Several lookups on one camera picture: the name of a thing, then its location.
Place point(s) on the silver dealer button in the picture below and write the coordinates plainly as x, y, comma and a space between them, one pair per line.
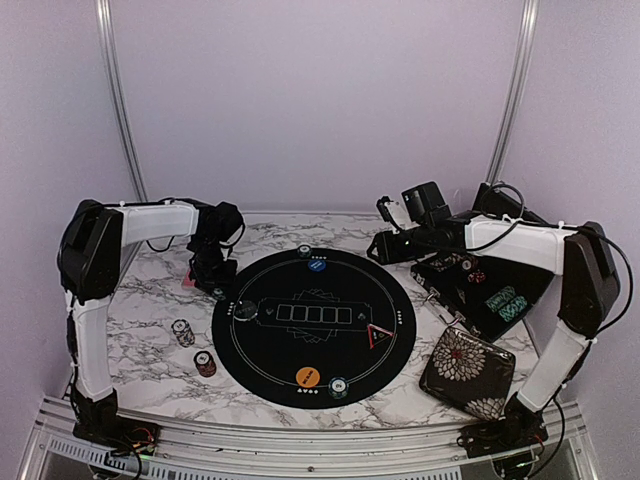
245, 311

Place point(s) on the floral fabric pouch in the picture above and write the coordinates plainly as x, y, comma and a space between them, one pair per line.
469, 374

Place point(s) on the round black poker mat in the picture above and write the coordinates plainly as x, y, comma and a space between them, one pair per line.
315, 319

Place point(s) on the orange big blind button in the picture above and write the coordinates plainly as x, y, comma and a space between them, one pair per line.
307, 377

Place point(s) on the blue small blind button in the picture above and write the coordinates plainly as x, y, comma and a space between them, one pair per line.
317, 265

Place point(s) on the red playing card deck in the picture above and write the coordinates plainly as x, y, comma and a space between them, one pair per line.
188, 284

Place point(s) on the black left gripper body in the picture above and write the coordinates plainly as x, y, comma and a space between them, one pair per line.
207, 266

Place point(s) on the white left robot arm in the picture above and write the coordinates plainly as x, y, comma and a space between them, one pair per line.
89, 262

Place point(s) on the black white poker chip stack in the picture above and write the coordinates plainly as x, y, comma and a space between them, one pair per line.
183, 333

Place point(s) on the red poker chip stack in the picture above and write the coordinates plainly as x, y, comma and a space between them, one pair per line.
205, 364

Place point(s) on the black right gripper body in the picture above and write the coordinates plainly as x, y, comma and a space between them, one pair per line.
419, 246

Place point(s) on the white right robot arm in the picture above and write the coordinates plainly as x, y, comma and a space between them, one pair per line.
590, 286

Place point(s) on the red triangular marker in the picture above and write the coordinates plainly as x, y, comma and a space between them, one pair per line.
377, 335

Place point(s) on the green fifty poker chip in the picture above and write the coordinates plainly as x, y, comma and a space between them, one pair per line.
304, 251

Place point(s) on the black poker chip case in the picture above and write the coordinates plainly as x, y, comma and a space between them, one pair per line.
511, 260

